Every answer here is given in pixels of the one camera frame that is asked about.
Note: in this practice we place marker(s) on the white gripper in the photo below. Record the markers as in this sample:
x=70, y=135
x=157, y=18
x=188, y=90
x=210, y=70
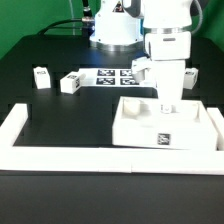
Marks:
x=169, y=81

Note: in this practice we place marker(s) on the white marker sheet with tags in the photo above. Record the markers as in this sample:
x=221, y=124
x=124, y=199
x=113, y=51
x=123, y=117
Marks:
x=105, y=77

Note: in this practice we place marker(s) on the white U-shaped fence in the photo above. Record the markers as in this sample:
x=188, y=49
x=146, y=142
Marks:
x=122, y=160

